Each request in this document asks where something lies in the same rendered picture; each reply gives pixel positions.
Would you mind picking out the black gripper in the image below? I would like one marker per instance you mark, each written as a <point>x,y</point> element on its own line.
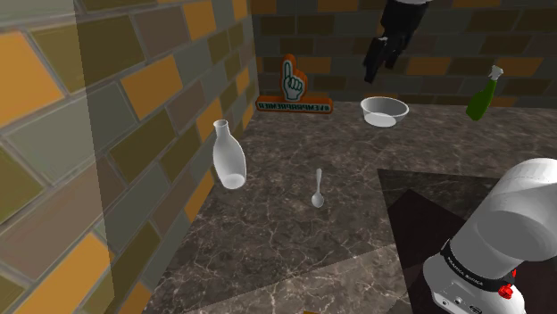
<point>402,19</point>

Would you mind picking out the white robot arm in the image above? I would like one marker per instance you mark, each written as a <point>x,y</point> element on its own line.
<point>509,226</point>

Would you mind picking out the white bowl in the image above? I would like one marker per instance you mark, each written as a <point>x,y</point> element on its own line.
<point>385,111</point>

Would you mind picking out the orange foam finger figure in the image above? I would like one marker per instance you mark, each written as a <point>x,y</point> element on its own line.
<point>293,85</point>

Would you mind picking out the green spray bottle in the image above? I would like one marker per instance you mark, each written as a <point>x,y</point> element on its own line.
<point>481,102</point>

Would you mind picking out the silver spoon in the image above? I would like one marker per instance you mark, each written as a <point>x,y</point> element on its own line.
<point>318,198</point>

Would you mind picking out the white glass vase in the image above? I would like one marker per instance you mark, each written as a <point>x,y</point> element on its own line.
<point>228,156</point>

